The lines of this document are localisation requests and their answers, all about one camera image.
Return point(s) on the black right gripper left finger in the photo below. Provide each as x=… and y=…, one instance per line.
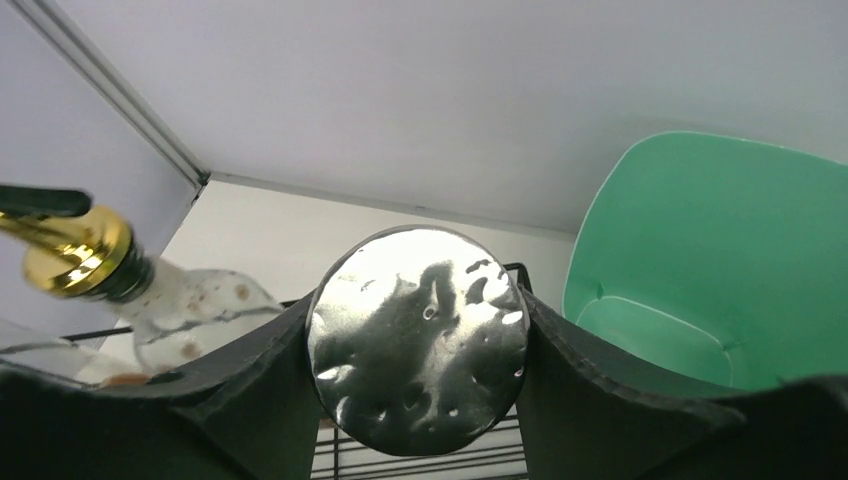
x=244, y=411

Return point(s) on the teal plastic bin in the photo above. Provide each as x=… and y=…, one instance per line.
x=717, y=258

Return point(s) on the silver lid blue shaker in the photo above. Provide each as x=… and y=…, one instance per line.
x=417, y=341

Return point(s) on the glass bottle brown contents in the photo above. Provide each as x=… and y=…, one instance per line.
x=79, y=250

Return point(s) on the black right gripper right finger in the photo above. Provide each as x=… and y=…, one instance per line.
x=590, y=410

